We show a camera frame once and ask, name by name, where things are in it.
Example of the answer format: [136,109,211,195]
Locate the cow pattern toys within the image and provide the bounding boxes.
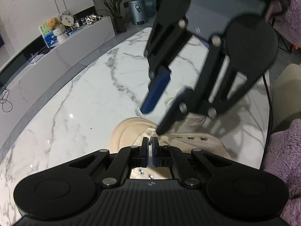
[80,14,103,26]

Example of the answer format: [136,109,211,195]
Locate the water bottle jug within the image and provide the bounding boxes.
[144,0,156,17]

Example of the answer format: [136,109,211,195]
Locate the beige canvas shoe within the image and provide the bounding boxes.
[109,87,232,182]

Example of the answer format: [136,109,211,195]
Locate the black cable on console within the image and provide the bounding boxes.
[0,88,14,113]

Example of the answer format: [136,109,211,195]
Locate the teddy bear plush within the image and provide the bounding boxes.
[47,17,59,31]

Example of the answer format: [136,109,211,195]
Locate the purple fluffy garment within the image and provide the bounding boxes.
[262,0,300,225]

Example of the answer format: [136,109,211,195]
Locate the potted green plant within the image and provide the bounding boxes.
[99,0,127,34]

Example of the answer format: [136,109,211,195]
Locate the grey pedal trash bin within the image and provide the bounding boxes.
[128,0,148,25]

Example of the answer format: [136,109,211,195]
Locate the white flat box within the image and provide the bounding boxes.
[28,54,44,65]

